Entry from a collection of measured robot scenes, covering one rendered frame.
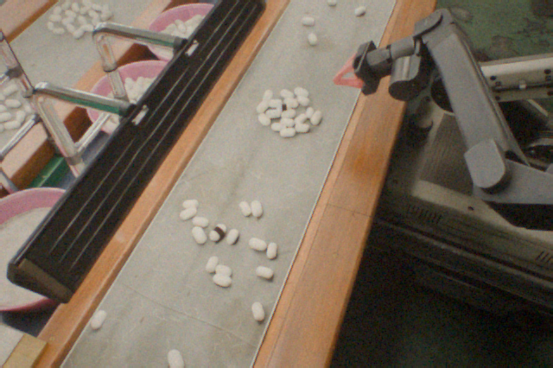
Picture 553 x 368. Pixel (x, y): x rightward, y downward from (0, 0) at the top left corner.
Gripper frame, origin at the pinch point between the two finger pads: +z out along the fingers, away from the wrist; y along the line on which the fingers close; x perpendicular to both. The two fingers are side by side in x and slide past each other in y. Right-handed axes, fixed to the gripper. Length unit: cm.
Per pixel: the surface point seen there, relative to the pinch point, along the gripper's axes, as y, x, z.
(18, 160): 37, -30, 54
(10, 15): -8, -54, 84
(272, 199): 25.6, 6.7, 12.2
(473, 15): -181, 90, 28
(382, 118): -2.9, 15.1, -1.9
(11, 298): 63, -16, 42
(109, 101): 43, -33, 0
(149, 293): 53, -2, 23
